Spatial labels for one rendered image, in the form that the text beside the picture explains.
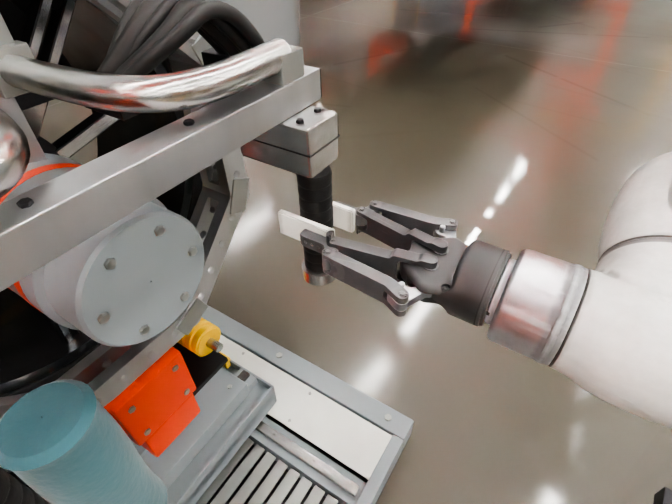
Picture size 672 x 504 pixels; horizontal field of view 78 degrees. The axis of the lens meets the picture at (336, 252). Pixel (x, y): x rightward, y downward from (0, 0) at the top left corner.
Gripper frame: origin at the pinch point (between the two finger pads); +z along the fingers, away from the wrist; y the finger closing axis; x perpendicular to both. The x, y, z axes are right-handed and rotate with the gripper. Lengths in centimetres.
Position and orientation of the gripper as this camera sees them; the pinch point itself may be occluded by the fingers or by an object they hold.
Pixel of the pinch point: (316, 220)
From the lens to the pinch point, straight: 46.6
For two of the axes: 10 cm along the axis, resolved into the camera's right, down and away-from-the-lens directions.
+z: -8.4, -3.5, 4.1
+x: -0.2, -7.5, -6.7
